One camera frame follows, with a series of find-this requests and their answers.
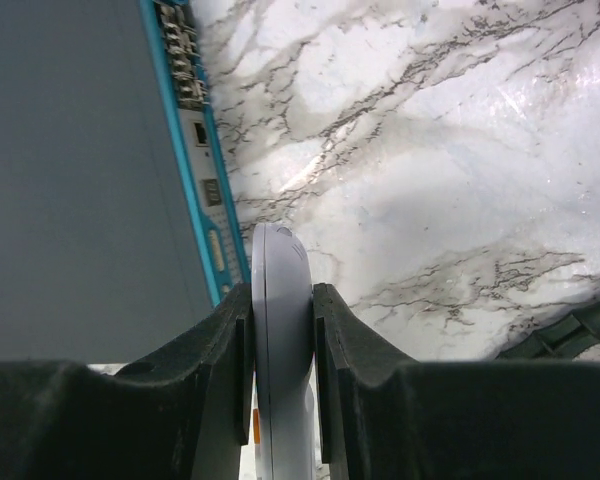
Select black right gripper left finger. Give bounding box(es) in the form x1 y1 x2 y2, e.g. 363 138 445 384
0 284 254 479

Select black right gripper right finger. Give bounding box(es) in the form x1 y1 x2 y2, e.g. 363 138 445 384
313 284 600 479

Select white remote control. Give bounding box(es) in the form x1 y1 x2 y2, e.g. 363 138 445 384
251 223 315 479

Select black plastic clip part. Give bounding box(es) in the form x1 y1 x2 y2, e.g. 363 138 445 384
496 300 600 360

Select dark network switch box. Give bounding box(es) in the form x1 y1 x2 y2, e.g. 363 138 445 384
0 1 249 364

